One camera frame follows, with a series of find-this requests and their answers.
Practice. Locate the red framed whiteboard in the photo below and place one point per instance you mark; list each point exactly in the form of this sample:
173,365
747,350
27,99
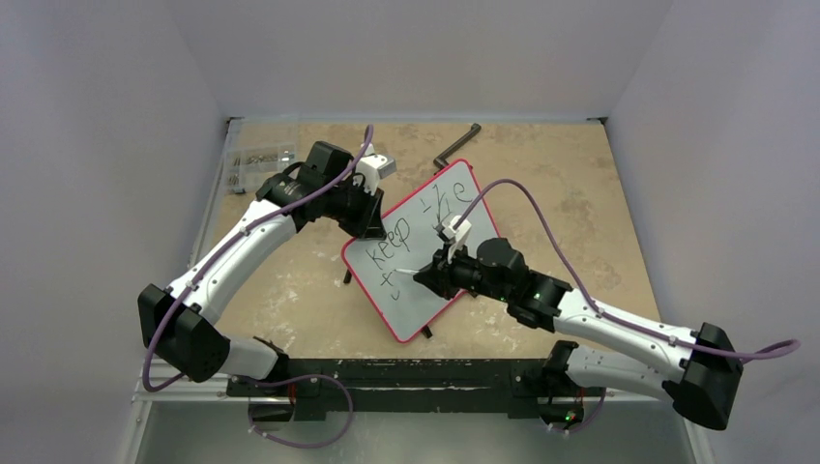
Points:
405,306

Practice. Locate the black crank handle tool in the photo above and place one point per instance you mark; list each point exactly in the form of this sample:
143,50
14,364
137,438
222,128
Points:
443,159

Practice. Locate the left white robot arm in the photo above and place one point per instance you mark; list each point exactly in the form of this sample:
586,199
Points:
178,321

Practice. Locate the clear plastic screw box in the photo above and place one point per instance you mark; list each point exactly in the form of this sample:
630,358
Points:
246,169

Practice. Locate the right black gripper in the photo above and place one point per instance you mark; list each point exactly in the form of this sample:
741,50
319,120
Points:
441,273

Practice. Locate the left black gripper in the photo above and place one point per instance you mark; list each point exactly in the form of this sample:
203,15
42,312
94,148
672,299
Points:
367,223

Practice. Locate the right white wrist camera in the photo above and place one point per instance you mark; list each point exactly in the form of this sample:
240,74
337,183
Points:
453,231

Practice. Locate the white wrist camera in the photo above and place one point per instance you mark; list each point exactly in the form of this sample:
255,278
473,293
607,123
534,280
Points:
371,169
453,231

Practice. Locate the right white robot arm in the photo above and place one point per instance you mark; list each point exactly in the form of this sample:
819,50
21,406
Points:
698,371

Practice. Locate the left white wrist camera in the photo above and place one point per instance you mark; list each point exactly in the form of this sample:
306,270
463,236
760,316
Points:
371,169

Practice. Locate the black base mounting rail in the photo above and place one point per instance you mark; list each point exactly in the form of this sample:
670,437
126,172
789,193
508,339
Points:
310,389

